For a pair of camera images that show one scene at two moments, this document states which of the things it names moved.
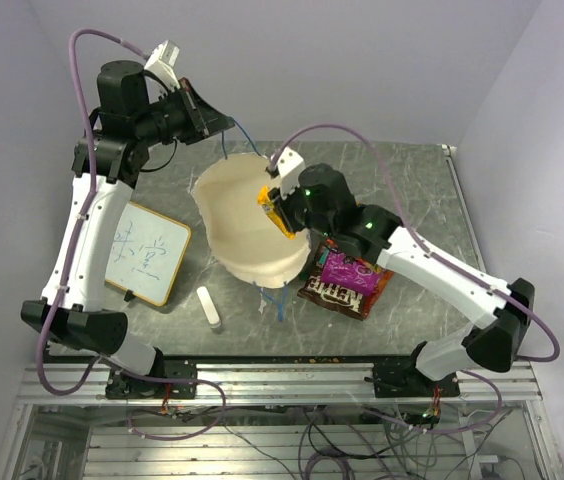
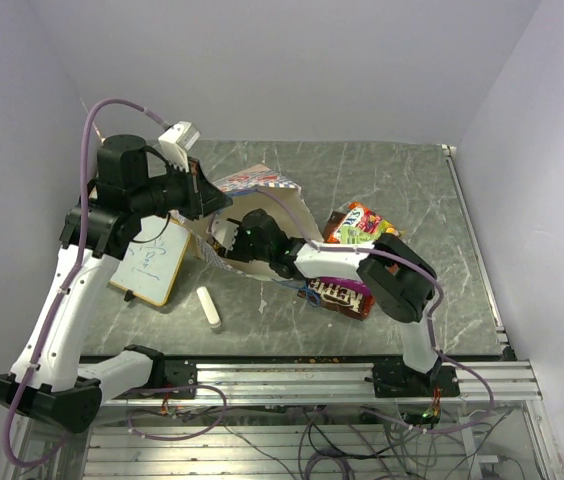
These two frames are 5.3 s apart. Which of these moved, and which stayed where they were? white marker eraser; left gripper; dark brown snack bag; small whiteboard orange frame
Moved: left gripper
Stayed: white marker eraser; small whiteboard orange frame; dark brown snack bag
